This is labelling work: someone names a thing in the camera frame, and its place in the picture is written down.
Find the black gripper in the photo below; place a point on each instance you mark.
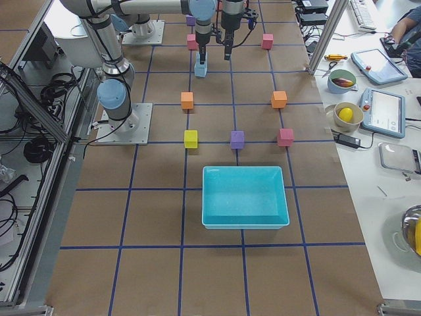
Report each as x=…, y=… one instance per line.
x=227, y=33
x=201, y=39

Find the light blue block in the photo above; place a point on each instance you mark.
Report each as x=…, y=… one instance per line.
x=200, y=70

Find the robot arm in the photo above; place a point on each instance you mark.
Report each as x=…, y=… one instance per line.
x=202, y=10
x=218, y=19

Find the dark pink block near base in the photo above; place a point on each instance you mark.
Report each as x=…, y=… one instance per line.
x=192, y=45

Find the purple block left side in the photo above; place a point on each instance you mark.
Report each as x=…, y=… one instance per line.
x=190, y=20

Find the purple block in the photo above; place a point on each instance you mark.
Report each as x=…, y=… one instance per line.
x=237, y=139
x=190, y=20

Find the pink block left near desk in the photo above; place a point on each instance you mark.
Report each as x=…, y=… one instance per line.
x=267, y=41

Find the pink block desk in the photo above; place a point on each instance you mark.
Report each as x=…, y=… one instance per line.
x=285, y=137
x=267, y=41

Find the orange block near base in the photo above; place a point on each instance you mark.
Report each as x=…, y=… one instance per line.
x=187, y=100

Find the orange block near desk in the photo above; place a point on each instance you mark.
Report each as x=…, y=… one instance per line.
x=279, y=99

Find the purple block right side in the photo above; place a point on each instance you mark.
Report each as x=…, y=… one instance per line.
x=237, y=139

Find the yellow block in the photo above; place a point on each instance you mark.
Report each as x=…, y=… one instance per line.
x=191, y=140

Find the yellow tool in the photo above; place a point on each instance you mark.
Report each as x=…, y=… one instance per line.
x=335, y=57

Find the scissors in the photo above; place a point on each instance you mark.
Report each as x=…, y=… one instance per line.
x=331, y=65

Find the pink block right near desk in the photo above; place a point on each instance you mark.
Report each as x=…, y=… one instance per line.
x=285, y=137

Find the blue bowl with fruit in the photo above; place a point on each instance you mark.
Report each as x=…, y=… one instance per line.
x=341, y=81

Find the white keyboard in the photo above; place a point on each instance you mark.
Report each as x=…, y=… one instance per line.
x=361, y=15

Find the yellow lemon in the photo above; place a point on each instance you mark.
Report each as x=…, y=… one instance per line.
x=346, y=114

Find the teach pendant far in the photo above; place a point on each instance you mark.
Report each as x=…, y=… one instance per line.
x=378, y=67

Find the teach pendant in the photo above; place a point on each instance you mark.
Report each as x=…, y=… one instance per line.
x=378, y=67
x=384, y=112

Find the beige bowl with lemon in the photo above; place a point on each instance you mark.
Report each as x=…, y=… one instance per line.
x=358, y=116

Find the cyan plastic tray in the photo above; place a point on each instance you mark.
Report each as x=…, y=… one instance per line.
x=250, y=197

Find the black power adapter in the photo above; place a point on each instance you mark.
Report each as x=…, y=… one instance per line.
x=348, y=141

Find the person at desk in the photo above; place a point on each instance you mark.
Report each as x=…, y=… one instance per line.
x=406, y=24

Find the teach pendant near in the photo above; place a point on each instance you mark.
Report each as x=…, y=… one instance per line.
x=384, y=112

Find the kitchen scale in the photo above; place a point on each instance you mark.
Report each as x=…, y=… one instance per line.
x=399, y=157

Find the steel bowl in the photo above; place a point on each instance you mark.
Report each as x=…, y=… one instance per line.
x=407, y=239

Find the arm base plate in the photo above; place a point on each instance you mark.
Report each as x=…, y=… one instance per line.
x=134, y=131
x=154, y=33

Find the aluminium frame post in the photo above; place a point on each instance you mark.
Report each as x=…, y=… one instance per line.
x=333, y=20

